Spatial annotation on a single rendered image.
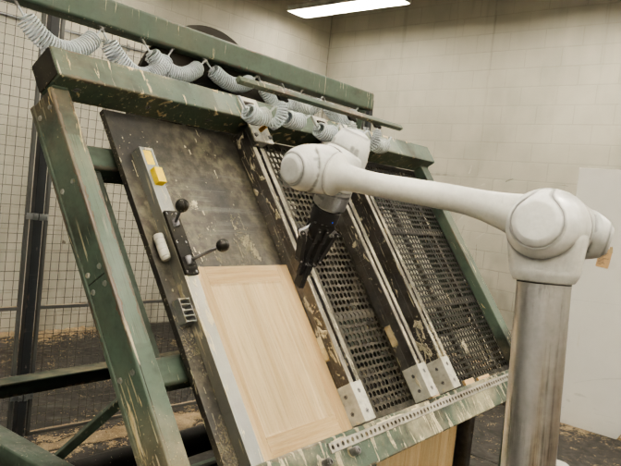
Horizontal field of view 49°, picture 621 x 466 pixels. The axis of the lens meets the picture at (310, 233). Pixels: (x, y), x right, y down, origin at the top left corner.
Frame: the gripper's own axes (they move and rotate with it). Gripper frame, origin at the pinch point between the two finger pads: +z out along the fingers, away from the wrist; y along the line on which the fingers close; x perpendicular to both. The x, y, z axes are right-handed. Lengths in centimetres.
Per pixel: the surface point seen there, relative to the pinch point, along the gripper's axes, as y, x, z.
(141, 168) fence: 31, -47, -6
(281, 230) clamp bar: -20.0, -41.9, 7.3
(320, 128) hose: -47, -76, -21
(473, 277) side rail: -156, -61, 33
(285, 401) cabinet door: -4.2, 7.6, 37.4
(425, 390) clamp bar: -73, 0, 46
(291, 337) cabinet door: -14.1, -10.8, 28.8
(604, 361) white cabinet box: -394, -89, 118
